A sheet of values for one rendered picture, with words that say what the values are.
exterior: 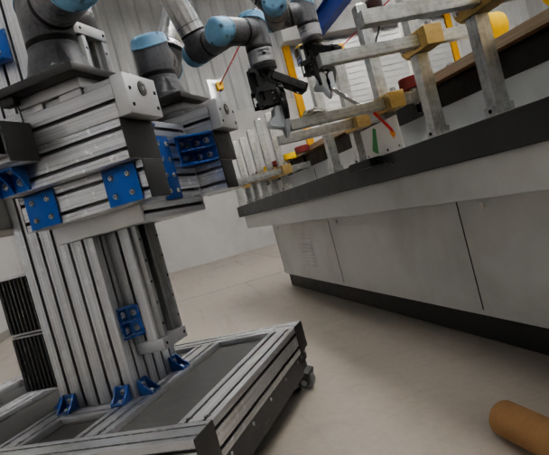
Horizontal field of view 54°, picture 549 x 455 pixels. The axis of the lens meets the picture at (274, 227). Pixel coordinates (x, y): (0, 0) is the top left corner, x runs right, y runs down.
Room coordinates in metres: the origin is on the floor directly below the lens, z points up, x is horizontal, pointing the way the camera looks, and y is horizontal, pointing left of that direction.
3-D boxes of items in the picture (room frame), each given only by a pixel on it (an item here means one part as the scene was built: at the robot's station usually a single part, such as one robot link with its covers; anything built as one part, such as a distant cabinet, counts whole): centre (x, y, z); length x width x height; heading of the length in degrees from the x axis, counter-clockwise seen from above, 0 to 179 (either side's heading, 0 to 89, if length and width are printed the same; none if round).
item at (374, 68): (1.67, -0.42, 0.93); 0.03 x 0.03 x 0.48; 14
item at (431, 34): (1.41, -0.49, 0.95); 0.13 x 0.06 x 0.05; 14
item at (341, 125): (1.86, -0.30, 0.84); 0.43 x 0.03 x 0.04; 104
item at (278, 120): (1.53, -0.09, 0.86); 0.06 x 0.03 x 0.09; 104
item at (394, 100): (1.65, -0.43, 0.85); 0.13 x 0.06 x 0.05; 14
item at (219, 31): (1.49, 0.00, 1.12); 0.11 x 0.11 x 0.08; 43
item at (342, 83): (1.91, -0.36, 0.87); 0.03 x 0.03 x 0.48; 14
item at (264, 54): (1.54, -0.09, 1.05); 0.08 x 0.08 x 0.05
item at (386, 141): (1.69, -0.39, 0.75); 0.26 x 0.01 x 0.10; 14
